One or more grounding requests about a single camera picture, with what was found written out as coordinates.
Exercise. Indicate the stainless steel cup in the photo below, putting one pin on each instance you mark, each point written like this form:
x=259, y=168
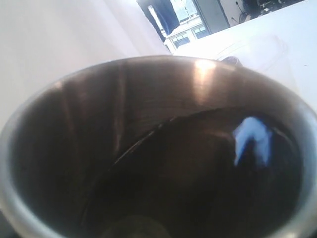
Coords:
x=161, y=147

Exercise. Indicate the frosted plastic container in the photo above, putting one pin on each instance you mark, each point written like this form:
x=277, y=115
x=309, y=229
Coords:
x=259, y=53

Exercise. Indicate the dark window frame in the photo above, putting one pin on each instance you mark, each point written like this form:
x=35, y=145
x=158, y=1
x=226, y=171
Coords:
x=182, y=21

